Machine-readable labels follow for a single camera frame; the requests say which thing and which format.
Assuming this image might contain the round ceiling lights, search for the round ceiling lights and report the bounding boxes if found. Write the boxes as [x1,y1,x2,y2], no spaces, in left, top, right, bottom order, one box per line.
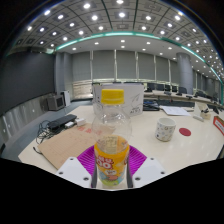
[14,0,224,76]

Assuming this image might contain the row of black office chairs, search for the row of black office chairs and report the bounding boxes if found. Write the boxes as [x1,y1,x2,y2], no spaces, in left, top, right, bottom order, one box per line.
[144,82,208,99]

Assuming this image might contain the black desk console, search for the black desk console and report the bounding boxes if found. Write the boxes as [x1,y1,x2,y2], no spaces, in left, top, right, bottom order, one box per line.
[142,99,161,112]

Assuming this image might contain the brown paper envelope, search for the brown paper envelope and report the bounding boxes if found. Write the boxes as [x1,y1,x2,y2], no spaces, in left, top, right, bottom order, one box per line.
[37,123,98,170]

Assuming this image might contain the black flat device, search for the black flat device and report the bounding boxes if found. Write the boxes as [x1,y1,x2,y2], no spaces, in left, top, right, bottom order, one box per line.
[46,113,78,132]

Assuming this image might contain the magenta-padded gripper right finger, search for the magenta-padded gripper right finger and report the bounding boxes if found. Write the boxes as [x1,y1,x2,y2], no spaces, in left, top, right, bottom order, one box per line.
[126,144,167,189]

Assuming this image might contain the white power strip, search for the white power strip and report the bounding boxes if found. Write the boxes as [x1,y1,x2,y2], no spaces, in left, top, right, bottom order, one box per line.
[192,114,205,123]

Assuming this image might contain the white patterned mug, blue handle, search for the white patterned mug, blue handle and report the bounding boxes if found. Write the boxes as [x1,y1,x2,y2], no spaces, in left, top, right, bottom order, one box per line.
[154,117,177,142]

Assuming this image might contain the open red cardboard box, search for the open red cardboard box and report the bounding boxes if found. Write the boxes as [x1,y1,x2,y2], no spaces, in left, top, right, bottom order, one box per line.
[212,115,224,137]

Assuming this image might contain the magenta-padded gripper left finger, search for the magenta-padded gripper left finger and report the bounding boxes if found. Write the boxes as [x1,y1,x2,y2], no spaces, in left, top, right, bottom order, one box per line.
[55,144,98,189]

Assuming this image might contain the white printed paper sheet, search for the white printed paper sheet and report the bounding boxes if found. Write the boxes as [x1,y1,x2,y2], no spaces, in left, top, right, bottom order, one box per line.
[159,105,192,117]

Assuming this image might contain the grey box monitor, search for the grey box monitor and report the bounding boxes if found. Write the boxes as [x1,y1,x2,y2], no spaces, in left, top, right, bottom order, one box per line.
[46,94,66,112]

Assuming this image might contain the black cable bundle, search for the black cable bundle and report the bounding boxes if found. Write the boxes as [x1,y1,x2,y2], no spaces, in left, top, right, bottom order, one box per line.
[33,120,56,155]

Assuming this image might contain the yellow-capped clear drink bottle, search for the yellow-capped clear drink bottle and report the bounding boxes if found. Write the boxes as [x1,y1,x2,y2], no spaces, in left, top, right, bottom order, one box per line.
[91,88,133,188]

